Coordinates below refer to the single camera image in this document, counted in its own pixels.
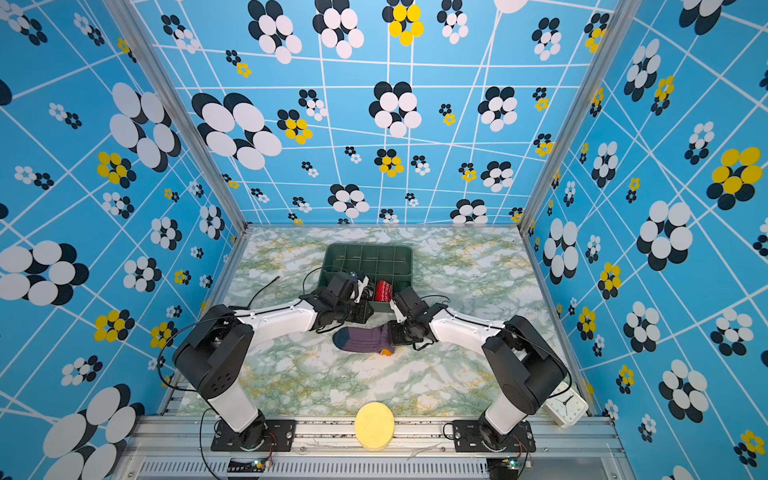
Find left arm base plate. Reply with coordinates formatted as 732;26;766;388
211;419;297;453

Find aluminium corner post left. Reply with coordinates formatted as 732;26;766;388
105;1;248;235

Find aluminium corner post right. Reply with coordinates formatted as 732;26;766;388
519;0;642;234

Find aluminium front rail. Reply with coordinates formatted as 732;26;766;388
110;415;637;480

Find aluminium corner post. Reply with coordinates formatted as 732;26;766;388
105;1;248;235
519;0;642;234

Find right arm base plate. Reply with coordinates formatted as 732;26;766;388
444;419;537;454

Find white square clock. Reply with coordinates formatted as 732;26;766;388
543;387;589;429

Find green compartment tray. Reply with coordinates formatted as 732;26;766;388
318;243;413;292

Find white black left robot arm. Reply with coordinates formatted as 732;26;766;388
172;271;373;442

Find purple teal sock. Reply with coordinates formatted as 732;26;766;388
332;325;395;356

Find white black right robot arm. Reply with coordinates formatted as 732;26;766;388
389;288;570;444

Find black antenna cable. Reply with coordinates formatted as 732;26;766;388
247;275;282;308

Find yellow round sponge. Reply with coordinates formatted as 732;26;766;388
354;402;395;451

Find red rolled sock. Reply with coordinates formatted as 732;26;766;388
375;280;393;302

